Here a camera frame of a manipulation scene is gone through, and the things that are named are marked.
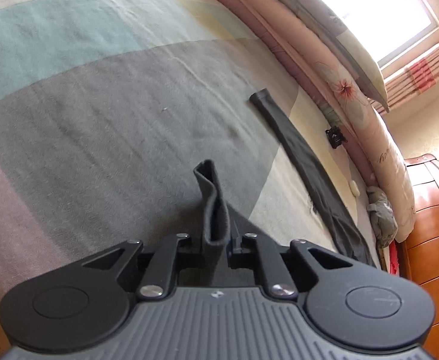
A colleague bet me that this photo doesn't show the wooden bed headboard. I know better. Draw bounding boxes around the wooden bed headboard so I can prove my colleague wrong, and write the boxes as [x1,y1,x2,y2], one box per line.
[396,154,439,331]

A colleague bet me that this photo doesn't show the red folding fan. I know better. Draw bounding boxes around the red folding fan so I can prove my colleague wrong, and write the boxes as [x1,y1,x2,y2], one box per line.
[388,242,402,276]

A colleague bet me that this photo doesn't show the folded pink floral quilt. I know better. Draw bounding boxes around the folded pink floral quilt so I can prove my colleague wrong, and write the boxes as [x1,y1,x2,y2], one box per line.
[178,0,415,242]

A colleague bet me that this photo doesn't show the bright window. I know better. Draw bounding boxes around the bright window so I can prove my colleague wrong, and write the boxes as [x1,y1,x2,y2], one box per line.
[279,0,439,68]

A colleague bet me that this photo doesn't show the black hair claw clip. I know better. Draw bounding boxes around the black hair claw clip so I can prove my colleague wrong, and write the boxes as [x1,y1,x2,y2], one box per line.
[325,127,347,146]

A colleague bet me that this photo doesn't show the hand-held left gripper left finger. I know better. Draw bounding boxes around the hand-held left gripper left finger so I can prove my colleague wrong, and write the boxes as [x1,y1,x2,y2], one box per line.
[82,232,205,301]

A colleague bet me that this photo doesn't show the pink striped curtain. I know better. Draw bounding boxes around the pink striped curtain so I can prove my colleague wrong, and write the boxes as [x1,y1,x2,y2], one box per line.
[382,30,439,113]

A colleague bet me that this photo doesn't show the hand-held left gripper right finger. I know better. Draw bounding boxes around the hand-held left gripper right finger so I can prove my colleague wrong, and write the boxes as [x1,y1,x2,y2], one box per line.
[227,232,355,301]

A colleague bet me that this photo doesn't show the dark grey pants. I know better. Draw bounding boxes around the dark grey pants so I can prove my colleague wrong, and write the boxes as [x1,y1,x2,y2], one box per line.
[193,88,378,287]

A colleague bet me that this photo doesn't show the floral pillow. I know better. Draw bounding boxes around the floral pillow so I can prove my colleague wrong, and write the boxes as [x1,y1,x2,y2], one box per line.
[268,0,390,113]

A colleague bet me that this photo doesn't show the folded grey cat-print garment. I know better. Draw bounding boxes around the folded grey cat-print garment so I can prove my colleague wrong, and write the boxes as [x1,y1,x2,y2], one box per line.
[366,185,398,248]

